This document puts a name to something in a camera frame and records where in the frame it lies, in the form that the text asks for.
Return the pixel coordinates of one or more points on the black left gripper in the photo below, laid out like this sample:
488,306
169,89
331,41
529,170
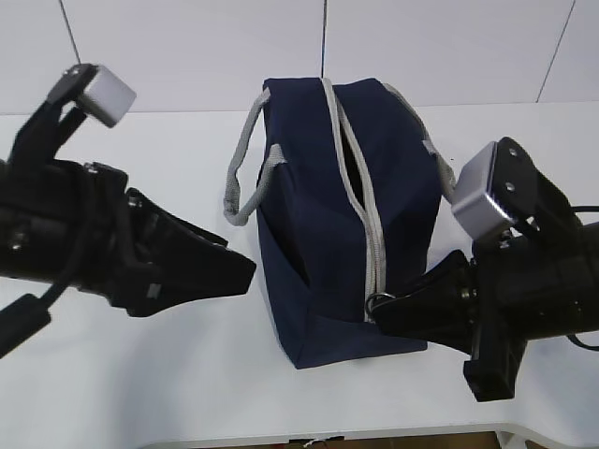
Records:
67,225

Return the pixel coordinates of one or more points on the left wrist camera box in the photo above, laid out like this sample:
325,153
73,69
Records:
84,90

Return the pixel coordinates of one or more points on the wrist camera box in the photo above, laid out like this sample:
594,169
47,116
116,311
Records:
84,90
501,188

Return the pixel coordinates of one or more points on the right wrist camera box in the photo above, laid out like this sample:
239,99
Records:
501,188

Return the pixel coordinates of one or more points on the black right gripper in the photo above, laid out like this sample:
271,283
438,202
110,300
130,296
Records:
490,306

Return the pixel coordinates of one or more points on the navy blue lunch bag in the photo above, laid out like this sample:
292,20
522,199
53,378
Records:
345,185

